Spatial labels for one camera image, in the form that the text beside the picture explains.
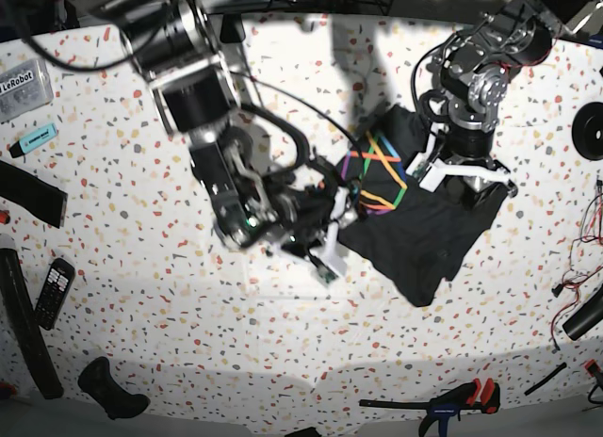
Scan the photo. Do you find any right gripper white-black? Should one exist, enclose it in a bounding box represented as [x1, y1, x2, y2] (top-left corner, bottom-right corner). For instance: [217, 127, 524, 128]
[267, 180, 360, 285]

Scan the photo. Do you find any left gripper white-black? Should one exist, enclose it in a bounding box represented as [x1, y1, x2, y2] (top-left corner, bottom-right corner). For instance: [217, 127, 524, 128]
[406, 125, 518, 197]

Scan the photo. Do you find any dark grey T-shirt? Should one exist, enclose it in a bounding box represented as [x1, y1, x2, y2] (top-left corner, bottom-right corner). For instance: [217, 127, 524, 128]
[336, 105, 507, 307]

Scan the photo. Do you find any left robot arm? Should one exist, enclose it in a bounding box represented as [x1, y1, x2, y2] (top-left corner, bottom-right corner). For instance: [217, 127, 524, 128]
[408, 0, 562, 199]

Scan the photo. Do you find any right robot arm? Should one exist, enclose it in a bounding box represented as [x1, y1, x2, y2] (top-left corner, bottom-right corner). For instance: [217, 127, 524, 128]
[73, 0, 360, 283]

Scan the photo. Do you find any black round disc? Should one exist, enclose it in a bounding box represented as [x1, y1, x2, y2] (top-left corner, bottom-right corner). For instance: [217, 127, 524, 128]
[571, 102, 603, 161]

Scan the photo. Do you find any black cylinder right edge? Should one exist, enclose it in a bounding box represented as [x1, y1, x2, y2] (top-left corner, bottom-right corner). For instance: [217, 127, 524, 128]
[562, 296, 602, 341]

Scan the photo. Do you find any grey monitor stand base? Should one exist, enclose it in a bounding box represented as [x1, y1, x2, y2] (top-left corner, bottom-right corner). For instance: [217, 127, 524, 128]
[220, 14, 246, 44]

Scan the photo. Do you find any small black stick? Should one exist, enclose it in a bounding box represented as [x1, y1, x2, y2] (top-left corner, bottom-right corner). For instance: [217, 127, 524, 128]
[524, 362, 567, 397]

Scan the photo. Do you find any red object right edge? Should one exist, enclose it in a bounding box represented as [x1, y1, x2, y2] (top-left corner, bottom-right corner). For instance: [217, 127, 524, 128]
[585, 360, 603, 388]

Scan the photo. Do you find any black remote control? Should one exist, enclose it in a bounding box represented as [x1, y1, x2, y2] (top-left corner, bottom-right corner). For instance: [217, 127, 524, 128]
[34, 258, 75, 331]

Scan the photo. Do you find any black game controller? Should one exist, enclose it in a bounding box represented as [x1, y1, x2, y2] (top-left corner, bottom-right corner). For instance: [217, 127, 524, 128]
[77, 356, 150, 420]

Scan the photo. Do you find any black folded cloth strip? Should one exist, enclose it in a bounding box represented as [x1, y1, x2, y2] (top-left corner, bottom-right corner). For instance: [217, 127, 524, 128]
[1, 161, 68, 228]

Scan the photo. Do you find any turquoise highlighter pen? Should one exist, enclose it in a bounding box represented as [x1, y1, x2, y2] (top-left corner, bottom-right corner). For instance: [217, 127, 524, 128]
[8, 123, 57, 158]

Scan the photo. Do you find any long black tube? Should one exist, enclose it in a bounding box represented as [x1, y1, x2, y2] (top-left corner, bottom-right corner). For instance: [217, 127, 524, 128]
[1, 234, 64, 400]

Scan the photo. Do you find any clear LeRobot parts box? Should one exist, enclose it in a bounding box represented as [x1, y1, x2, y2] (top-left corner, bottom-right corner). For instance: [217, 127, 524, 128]
[0, 58, 54, 123]

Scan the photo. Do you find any red object bottom left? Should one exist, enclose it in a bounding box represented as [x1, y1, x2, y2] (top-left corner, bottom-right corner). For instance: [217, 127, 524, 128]
[0, 382, 17, 401]

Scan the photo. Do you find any red and black wire bundle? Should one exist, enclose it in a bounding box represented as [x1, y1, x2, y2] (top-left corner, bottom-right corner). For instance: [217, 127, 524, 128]
[548, 177, 603, 353]

